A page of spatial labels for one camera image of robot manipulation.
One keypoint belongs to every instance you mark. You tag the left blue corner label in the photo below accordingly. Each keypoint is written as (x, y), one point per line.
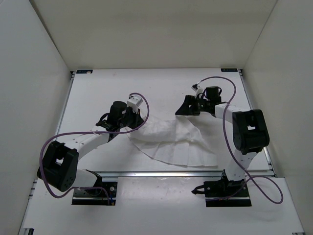
(84, 71)

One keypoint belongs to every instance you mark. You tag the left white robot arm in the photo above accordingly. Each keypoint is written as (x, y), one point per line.
(59, 164)

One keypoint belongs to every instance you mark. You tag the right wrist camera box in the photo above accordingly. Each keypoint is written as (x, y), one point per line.
(198, 90)

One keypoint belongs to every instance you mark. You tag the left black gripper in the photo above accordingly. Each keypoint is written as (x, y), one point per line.
(138, 118)

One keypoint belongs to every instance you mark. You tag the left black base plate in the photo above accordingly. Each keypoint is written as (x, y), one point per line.
(97, 197)

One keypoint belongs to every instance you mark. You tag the aluminium front rail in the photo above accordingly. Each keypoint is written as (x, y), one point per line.
(159, 174)

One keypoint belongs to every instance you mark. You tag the right blue corner label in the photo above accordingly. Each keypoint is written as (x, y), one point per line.
(229, 70)

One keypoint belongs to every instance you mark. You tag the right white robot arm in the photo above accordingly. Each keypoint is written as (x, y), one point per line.
(250, 134)

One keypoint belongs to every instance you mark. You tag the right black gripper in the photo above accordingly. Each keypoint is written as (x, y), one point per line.
(186, 110)

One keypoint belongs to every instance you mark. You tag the white pleated skirt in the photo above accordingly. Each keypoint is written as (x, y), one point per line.
(175, 142)

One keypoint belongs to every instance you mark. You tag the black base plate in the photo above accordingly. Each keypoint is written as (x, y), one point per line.
(224, 193)
(97, 197)

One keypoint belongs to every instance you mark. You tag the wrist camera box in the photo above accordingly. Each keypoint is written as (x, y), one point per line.
(134, 101)
(198, 90)

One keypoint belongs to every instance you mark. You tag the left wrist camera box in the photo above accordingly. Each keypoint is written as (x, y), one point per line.
(134, 101)

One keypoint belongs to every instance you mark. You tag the blue corner label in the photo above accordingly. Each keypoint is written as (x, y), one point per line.
(229, 70)
(84, 71)

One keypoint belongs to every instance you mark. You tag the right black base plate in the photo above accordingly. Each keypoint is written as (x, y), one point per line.
(224, 193)

